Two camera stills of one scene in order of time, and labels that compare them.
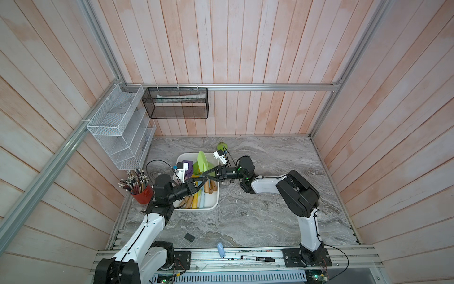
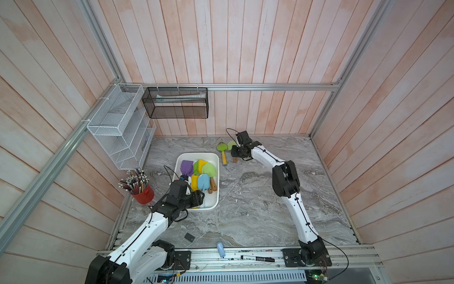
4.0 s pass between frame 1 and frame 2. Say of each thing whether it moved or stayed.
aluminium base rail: stayed
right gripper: moved
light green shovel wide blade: stayed
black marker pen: stayed
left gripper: moved
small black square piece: stayed
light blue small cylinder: stayed
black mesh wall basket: stayed
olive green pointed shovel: moved
